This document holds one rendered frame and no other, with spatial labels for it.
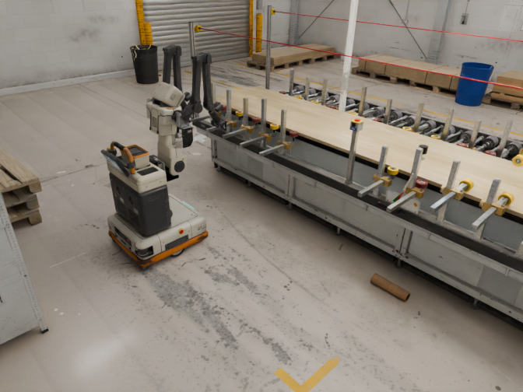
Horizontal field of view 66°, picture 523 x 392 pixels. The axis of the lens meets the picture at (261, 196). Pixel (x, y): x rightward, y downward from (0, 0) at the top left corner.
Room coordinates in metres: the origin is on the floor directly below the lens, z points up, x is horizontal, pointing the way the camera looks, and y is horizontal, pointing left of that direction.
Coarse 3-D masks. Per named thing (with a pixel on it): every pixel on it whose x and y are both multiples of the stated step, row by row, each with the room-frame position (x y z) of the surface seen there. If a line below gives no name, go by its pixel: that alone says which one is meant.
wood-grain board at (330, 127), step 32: (224, 96) 4.54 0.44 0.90; (256, 96) 4.56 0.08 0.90; (288, 96) 4.59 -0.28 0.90; (288, 128) 3.55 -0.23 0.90; (320, 128) 3.56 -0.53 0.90; (384, 128) 3.60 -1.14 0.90; (448, 160) 2.91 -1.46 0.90; (480, 160) 2.92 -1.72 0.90; (480, 192) 2.39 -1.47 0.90; (512, 192) 2.40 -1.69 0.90
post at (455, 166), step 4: (456, 160) 2.32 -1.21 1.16; (452, 164) 2.32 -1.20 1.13; (456, 164) 2.31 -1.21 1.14; (452, 168) 2.32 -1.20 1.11; (456, 168) 2.30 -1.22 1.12; (452, 172) 2.31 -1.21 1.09; (456, 172) 2.31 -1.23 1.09; (452, 176) 2.31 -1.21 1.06; (456, 176) 2.32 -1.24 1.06; (448, 180) 2.32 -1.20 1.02; (452, 180) 2.30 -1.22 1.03; (448, 184) 2.32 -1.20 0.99; (452, 184) 2.30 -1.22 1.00; (440, 208) 2.32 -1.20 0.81; (444, 208) 2.30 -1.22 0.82; (440, 212) 2.32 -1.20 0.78; (444, 212) 2.31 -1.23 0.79; (440, 216) 2.31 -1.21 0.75; (444, 216) 2.32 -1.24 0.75; (440, 220) 2.31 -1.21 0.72
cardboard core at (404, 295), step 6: (372, 276) 2.49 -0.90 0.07; (378, 276) 2.48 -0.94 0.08; (378, 282) 2.43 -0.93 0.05; (384, 282) 2.41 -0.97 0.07; (390, 282) 2.41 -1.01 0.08; (384, 288) 2.39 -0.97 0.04; (390, 288) 2.37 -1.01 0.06; (396, 288) 2.35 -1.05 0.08; (396, 294) 2.32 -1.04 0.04; (402, 294) 2.29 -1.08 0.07; (408, 294) 2.29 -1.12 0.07
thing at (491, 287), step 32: (224, 160) 4.39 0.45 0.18; (256, 160) 3.98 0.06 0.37; (320, 160) 3.33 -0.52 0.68; (288, 192) 3.60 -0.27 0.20; (320, 192) 3.35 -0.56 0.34; (384, 192) 2.85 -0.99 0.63; (352, 224) 3.07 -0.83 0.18; (384, 224) 2.85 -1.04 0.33; (512, 224) 2.20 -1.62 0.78; (384, 256) 2.80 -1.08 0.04; (416, 256) 2.61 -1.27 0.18; (448, 256) 2.45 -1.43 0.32; (448, 288) 2.39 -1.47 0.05; (480, 288) 2.25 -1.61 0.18; (512, 288) 2.12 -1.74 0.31; (512, 320) 2.06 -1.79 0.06
